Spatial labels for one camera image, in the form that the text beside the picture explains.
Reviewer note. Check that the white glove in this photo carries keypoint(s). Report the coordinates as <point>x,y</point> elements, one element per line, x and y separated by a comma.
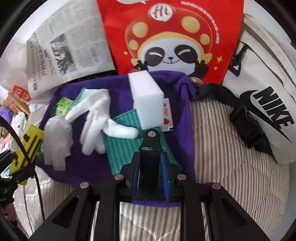
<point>97,122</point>

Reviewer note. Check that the floral white pillow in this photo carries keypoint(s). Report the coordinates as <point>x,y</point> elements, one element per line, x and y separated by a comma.
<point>19,122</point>

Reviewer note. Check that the folded newspaper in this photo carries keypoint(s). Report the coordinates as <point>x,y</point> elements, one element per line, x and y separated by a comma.
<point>69,41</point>

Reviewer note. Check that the red paper bag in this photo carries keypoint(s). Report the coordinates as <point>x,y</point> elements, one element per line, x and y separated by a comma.
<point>171,34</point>

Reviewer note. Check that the teal dishcloth with label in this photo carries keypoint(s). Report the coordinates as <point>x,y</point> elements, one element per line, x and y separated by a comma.
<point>122,150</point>

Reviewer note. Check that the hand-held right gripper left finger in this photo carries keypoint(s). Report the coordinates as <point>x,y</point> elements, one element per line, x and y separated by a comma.
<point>136,172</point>

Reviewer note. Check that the green snack packet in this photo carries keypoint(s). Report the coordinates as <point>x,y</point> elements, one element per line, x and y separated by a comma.
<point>40,150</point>

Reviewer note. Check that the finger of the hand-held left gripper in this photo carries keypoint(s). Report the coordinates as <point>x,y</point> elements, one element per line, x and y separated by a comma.
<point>16,173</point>

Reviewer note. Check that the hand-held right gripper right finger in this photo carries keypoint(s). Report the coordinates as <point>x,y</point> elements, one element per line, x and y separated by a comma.
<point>167,172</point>

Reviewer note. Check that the purple towel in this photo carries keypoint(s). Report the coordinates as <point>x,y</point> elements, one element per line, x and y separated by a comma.
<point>78,171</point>

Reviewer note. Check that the green tissue pack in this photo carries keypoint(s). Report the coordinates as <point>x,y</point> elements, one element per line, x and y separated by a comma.
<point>62,105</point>

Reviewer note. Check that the white plastic shopping bag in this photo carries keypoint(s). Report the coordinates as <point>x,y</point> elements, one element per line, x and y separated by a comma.
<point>22,93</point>

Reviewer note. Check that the grey waist bag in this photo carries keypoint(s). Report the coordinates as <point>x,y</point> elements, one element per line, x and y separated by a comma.
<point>266,81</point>

